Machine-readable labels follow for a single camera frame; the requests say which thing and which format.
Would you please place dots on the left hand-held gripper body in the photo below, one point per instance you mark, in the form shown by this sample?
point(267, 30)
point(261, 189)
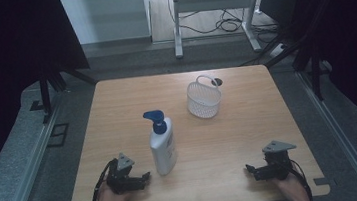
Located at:
point(121, 180)

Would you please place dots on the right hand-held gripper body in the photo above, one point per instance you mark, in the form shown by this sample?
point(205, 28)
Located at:
point(277, 165)

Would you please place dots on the white blue pump bottle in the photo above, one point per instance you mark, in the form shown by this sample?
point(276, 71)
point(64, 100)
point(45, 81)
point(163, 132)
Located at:
point(163, 147)

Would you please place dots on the white plastic mesh basket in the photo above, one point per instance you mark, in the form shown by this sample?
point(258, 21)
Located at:
point(203, 99)

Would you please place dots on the person's right hand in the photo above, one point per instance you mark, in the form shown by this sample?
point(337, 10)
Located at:
point(291, 187)

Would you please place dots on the black tripod stand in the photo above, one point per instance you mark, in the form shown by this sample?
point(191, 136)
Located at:
point(313, 62)
point(51, 82)

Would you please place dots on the white power strip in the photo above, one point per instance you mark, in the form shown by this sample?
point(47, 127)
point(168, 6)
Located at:
point(278, 50)

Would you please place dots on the black curtain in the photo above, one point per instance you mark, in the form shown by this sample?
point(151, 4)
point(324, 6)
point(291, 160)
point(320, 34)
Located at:
point(354, 35)
point(5, 65)

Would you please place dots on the grey metal floor rail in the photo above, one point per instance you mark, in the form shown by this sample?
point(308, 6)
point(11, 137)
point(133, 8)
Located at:
point(341, 137)
point(29, 169)

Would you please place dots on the white metal desk frame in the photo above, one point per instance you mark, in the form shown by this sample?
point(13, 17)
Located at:
point(211, 2)

